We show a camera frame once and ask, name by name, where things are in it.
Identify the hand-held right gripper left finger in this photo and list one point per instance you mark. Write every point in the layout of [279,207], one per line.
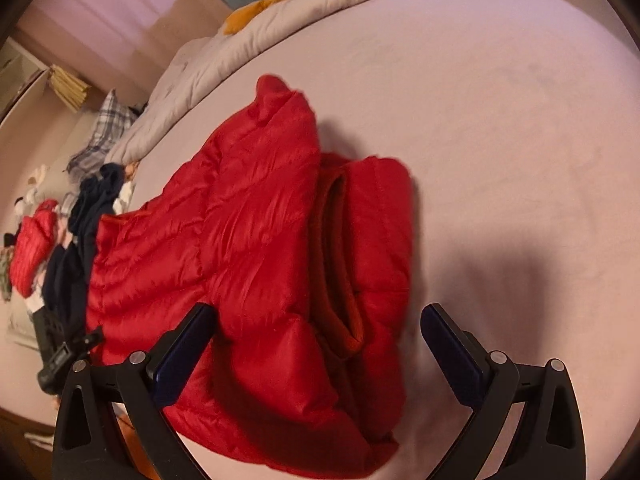
[185,350]

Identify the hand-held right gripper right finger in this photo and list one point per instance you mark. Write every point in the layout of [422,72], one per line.
[450,355]

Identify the red down jacket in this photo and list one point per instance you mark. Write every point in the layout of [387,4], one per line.
[32,250]
[260,220]

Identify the dark blue garment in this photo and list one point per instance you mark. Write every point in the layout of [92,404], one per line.
[70,280]

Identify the folded red down jacket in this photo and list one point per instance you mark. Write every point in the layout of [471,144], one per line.
[32,250]

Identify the navy blue jacket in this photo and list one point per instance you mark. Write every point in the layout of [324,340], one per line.
[97,200]

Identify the white cloth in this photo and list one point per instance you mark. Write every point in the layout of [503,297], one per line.
[125,195]

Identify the white plush toys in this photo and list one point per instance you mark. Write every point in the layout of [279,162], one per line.
[36,180]

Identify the bed with pink sheet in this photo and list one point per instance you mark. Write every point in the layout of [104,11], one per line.
[500,135]

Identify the plaid pillow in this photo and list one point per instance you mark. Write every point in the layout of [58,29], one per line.
[107,125]

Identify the yellow folded cloth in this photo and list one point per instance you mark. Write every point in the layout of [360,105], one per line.
[70,87]

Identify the grey quilt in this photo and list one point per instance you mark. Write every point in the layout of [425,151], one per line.
[210,70]

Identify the pink curtain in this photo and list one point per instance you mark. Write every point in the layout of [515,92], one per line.
[115,15]

